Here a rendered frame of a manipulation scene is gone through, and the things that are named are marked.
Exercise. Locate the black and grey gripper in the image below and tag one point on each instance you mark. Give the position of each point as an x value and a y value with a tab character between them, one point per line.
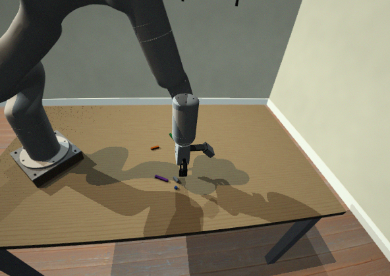
182	157

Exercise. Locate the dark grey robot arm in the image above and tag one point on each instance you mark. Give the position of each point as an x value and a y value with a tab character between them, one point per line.
35	30

